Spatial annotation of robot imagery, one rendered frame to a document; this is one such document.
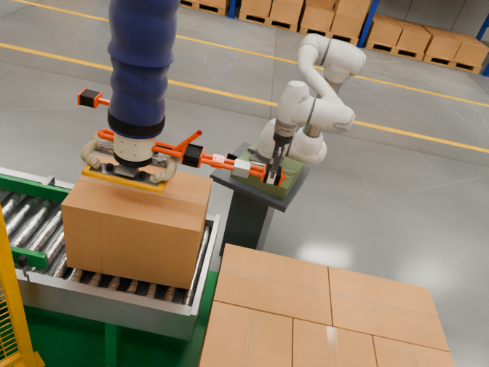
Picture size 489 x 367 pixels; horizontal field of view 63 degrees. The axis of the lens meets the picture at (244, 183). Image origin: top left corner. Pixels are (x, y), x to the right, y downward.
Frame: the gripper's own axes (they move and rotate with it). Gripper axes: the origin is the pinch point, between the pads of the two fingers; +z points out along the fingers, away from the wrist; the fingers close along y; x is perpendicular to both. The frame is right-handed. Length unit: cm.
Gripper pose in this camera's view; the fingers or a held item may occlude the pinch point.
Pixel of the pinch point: (271, 172)
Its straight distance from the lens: 172.6
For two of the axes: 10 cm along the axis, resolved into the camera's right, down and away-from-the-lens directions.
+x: 9.7, 2.2, 0.3
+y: -1.1, 5.7, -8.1
